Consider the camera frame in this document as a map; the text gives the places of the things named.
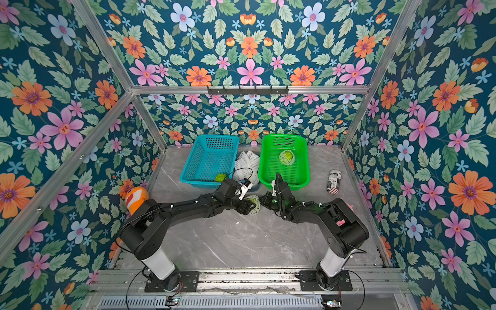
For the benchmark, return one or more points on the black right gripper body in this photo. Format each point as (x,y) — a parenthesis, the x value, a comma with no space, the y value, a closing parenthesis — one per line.
(277,200)

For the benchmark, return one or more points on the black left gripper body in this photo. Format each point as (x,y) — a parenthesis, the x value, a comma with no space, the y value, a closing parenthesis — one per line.
(240,206)

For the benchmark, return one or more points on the white foam net sleeve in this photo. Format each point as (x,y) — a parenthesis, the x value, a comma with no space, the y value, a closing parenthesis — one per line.
(280,157)
(254,199)

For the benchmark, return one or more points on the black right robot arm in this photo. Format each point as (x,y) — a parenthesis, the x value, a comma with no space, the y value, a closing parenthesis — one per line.
(342,229)

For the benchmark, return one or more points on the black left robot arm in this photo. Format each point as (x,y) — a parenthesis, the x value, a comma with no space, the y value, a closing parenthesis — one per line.
(145,231)

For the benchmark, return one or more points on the grey bin of nets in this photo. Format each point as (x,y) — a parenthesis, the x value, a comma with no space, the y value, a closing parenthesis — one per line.
(256,187)

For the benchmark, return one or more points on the pile of white foam nets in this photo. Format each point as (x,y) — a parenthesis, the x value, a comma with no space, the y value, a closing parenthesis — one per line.
(246,166)

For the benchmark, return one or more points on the green custard apple at edge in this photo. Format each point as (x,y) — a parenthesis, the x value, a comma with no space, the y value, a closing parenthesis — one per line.
(220,177)

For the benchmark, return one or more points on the bright green plastic basket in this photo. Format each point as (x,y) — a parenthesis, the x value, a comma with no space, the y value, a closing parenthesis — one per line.
(297,175)

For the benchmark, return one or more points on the striped drink can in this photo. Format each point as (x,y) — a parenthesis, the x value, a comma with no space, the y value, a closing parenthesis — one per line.
(334,180)

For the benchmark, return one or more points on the pink alarm clock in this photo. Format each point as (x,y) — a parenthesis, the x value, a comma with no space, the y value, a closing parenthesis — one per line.
(342,221)

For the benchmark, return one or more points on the teal plastic basket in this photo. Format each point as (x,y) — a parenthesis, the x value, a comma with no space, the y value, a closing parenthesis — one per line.
(211,155)

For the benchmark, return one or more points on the orange clownfish toy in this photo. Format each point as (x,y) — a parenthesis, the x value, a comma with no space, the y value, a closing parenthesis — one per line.
(135,198)

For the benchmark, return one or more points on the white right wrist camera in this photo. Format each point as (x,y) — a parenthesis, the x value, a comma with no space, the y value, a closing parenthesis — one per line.
(273,185)

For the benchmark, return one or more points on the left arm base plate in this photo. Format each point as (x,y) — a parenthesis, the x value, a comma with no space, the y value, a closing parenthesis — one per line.
(177,281)

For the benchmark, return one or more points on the black hook rail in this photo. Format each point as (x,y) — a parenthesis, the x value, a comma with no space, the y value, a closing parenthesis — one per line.
(241,91)

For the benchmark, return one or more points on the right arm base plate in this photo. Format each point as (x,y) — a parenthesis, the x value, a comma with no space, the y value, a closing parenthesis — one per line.
(317,280)

